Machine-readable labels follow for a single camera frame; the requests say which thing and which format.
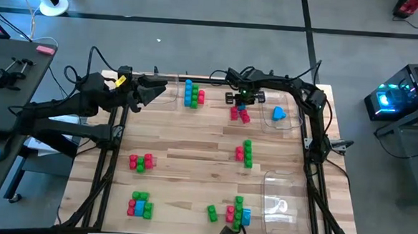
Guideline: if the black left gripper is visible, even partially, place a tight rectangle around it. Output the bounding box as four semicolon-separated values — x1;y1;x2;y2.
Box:
103;64;169;115

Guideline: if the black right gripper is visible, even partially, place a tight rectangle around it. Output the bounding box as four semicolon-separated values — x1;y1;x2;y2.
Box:
225;84;267;111

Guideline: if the blue four-stud block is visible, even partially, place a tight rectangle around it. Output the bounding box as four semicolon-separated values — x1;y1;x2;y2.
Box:
183;79;194;107

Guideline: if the clear plastic bin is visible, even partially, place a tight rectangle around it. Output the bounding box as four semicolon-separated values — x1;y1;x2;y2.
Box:
258;89;303;136
259;169;316;234
133;72;180;112

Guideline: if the yellow label tag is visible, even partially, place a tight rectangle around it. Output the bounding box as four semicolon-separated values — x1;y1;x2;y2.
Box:
114;74;128;89

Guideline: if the grey table clamp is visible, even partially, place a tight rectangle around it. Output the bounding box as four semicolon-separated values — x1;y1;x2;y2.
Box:
327;137;356;156

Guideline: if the pink eraser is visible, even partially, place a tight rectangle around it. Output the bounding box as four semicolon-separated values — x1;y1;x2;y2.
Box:
35;44;57;57

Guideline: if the white box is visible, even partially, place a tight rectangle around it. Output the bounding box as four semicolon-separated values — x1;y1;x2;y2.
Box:
26;111;85;160

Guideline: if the black lit computer tower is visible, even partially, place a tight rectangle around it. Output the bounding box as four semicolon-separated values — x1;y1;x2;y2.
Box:
362;60;418;125

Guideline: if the red and black device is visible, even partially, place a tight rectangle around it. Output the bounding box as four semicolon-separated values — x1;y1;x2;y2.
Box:
392;0;418;20

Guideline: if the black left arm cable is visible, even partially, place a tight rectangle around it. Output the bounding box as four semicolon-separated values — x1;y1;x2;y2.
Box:
62;44;122;92

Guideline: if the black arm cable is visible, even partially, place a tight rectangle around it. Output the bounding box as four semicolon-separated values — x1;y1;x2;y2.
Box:
207;54;323;94
62;44;122;92

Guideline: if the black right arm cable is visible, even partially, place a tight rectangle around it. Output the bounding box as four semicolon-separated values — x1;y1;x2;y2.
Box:
207;54;323;94

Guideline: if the tan cable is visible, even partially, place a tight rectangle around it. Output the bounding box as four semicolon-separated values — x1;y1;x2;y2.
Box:
6;0;39;43

